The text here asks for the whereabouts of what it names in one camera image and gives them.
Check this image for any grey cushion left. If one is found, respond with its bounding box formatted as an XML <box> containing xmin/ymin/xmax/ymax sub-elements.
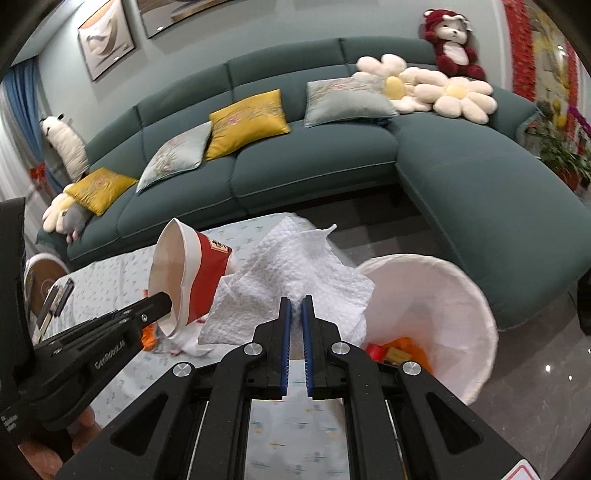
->
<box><xmin>136</xmin><ymin>121</ymin><xmax>212</xmax><ymax>194</ymax></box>

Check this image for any grey plush with flower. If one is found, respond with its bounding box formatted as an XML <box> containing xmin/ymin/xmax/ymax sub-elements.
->
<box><xmin>42</xmin><ymin>192</ymin><xmax>94</xmax><ymax>244</ymax></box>

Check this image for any grey cushion right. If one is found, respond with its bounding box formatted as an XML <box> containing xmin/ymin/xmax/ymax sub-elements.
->
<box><xmin>304</xmin><ymin>74</ymin><xmax>399</xmax><ymax>127</ymax></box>

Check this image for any grey cushion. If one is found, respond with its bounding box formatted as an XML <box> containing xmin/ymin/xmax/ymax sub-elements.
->
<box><xmin>136</xmin><ymin>121</ymin><xmax>212</xmax><ymax>194</ymax></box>
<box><xmin>304</xmin><ymin>74</ymin><xmax>399</xmax><ymax>127</ymax></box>

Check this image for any floral light blue tablecloth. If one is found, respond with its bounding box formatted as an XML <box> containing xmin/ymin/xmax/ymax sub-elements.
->
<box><xmin>92</xmin><ymin>214</ymin><xmax>353</xmax><ymax>479</ymax></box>

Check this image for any red white paper cup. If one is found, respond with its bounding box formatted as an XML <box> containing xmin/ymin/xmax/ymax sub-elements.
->
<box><xmin>148</xmin><ymin>218</ymin><xmax>238</xmax><ymax>338</ymax></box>

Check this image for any yellow cushion left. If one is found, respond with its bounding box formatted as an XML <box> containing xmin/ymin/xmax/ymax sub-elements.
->
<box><xmin>65</xmin><ymin>167</ymin><xmax>137</xmax><ymax>216</ymax></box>

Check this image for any white daisy pillow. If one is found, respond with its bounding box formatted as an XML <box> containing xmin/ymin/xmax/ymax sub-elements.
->
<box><xmin>415</xmin><ymin>77</ymin><xmax>498</xmax><ymax>125</ymax></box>
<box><xmin>353</xmin><ymin>54</ymin><xmax>448</xmax><ymax>114</ymax></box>

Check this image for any red monkey plush toy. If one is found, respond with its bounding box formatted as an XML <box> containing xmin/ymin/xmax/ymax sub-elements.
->
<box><xmin>423</xmin><ymin>9</ymin><xmax>486</xmax><ymax>81</ymax></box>

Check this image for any blue curtain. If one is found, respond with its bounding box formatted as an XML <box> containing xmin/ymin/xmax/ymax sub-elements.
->
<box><xmin>1</xmin><ymin>58</ymin><xmax>61</xmax><ymax>197</ymax></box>

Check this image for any yellow cushion centre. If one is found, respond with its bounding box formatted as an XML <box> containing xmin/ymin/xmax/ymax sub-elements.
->
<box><xmin>204</xmin><ymin>89</ymin><xmax>290</xmax><ymax>161</ymax></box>

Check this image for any orange plastic bag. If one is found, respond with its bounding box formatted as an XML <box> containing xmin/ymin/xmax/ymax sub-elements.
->
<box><xmin>366</xmin><ymin>337</ymin><xmax>433</xmax><ymax>373</ymax></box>

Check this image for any dark green sectional sofa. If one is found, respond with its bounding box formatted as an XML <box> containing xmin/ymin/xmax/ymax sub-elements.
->
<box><xmin>37</xmin><ymin>36</ymin><xmax>590</xmax><ymax>330</ymax></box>

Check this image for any white daisy pillow left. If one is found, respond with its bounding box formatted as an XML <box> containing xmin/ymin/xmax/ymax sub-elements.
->
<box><xmin>353</xmin><ymin>54</ymin><xmax>448</xmax><ymax>114</ymax></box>

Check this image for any framed wall picture left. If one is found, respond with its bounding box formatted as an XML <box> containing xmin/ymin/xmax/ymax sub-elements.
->
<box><xmin>77</xmin><ymin>0</ymin><xmax>135</xmax><ymax>82</ymax></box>

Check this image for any white panda plush pillow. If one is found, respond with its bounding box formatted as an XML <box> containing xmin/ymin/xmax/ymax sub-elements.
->
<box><xmin>40</xmin><ymin>115</ymin><xmax>89</xmax><ymax>182</ymax></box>

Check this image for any white paper towel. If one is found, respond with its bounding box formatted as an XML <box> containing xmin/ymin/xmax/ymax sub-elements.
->
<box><xmin>198</xmin><ymin>217</ymin><xmax>375</xmax><ymax>360</ymax></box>

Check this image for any white lined trash bin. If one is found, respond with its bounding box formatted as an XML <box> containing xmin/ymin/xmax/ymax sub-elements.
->
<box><xmin>358</xmin><ymin>254</ymin><xmax>498</xmax><ymax>405</ymax></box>

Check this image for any potted orchid plant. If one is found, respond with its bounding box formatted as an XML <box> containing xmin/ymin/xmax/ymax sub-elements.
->
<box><xmin>525</xmin><ymin>99</ymin><xmax>590</xmax><ymax>193</ymax></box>

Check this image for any yellow cushion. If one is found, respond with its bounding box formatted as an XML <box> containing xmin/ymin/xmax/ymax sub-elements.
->
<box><xmin>65</xmin><ymin>167</ymin><xmax>137</xmax><ymax>216</ymax></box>
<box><xmin>204</xmin><ymin>89</ymin><xmax>290</xmax><ymax>161</ymax></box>

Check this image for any white daisy pillow right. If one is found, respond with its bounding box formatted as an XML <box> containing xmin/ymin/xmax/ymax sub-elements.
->
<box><xmin>415</xmin><ymin>77</ymin><xmax>498</xmax><ymax>125</ymax></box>

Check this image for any round wooden tray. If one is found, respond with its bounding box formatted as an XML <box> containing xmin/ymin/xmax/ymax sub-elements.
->
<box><xmin>24</xmin><ymin>253</ymin><xmax>69</xmax><ymax>316</ymax></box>

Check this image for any black remote control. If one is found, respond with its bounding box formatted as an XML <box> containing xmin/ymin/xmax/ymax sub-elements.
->
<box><xmin>32</xmin><ymin>279</ymin><xmax>74</xmax><ymax>345</ymax></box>

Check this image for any framed wall picture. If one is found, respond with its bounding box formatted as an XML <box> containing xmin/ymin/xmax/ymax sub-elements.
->
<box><xmin>135</xmin><ymin>0</ymin><xmax>228</xmax><ymax>38</ymax></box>
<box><xmin>77</xmin><ymin>0</ymin><xmax>135</xmax><ymax>82</ymax></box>

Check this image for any framed wall picture right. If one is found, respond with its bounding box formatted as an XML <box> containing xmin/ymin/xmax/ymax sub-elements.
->
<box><xmin>135</xmin><ymin>0</ymin><xmax>228</xmax><ymax>38</ymax></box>

